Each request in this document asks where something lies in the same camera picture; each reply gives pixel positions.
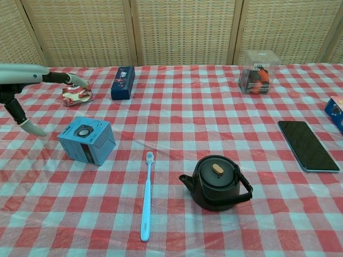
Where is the black teapot with handle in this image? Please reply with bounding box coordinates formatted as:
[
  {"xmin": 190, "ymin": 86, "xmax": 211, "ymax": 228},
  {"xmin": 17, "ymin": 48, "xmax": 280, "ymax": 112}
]
[{"xmin": 178, "ymin": 155, "xmax": 253, "ymax": 212}]

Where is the clear plastic snack box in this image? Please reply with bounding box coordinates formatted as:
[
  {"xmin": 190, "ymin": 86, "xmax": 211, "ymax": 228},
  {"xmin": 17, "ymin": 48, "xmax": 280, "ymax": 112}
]
[{"xmin": 238, "ymin": 50, "xmax": 280, "ymax": 95}]

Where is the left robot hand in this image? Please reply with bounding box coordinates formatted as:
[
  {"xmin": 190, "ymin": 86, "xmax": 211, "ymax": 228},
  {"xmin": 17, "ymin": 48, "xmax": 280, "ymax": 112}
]
[{"xmin": 0, "ymin": 63, "xmax": 91, "ymax": 138}]

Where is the dark blue rectangular box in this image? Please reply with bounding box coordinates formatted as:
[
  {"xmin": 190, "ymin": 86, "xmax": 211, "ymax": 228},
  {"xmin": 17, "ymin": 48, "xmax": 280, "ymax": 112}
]
[{"xmin": 110, "ymin": 66, "xmax": 136, "ymax": 101}]

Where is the woven bamboo folding screen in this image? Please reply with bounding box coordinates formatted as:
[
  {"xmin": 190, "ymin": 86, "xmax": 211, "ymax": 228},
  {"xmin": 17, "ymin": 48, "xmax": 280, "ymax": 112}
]
[{"xmin": 0, "ymin": 0, "xmax": 343, "ymax": 76}]

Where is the blue orange carton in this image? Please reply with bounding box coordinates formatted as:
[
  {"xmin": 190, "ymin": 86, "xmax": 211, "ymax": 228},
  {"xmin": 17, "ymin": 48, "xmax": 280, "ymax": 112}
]
[{"xmin": 324, "ymin": 96, "xmax": 343, "ymax": 132}]

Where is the red white checkered tablecloth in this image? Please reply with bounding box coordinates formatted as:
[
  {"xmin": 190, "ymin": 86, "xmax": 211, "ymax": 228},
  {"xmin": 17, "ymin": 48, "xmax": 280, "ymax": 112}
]
[{"xmin": 0, "ymin": 62, "xmax": 343, "ymax": 257}]

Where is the light blue speaker box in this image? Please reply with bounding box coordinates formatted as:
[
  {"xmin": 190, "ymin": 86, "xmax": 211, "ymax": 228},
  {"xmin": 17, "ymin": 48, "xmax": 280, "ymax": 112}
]
[{"xmin": 57, "ymin": 116, "xmax": 116, "ymax": 167}]

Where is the red white snack pouch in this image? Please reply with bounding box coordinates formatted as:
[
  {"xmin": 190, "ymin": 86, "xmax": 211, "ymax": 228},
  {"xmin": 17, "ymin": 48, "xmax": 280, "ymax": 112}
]
[{"xmin": 62, "ymin": 82, "xmax": 94, "ymax": 107}]

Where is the black smartphone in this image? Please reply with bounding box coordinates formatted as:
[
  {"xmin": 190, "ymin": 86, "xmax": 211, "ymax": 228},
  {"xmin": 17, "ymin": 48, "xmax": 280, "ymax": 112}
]
[{"xmin": 277, "ymin": 120, "xmax": 340, "ymax": 173}]

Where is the light blue toothbrush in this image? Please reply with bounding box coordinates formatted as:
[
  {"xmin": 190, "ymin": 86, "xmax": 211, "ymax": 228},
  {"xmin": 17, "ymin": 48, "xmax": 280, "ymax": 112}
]
[{"xmin": 140, "ymin": 152, "xmax": 154, "ymax": 243}]

